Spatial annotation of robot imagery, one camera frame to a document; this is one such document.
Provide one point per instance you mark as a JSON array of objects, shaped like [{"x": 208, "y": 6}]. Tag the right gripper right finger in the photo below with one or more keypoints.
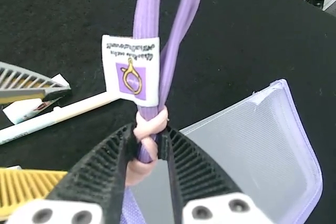
[{"x": 199, "y": 176}]

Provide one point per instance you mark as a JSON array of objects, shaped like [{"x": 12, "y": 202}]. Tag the white pen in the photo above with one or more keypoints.
[{"x": 78, "y": 107}]

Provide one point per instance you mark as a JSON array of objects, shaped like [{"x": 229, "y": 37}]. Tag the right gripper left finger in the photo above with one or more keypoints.
[{"x": 89, "y": 171}]

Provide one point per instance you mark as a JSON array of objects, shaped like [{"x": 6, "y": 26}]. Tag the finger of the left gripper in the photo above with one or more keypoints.
[
  {"x": 23, "y": 187},
  {"x": 31, "y": 77}
]

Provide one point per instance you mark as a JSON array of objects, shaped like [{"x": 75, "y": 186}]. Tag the clear pouch with purple trim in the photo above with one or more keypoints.
[{"x": 249, "y": 142}]

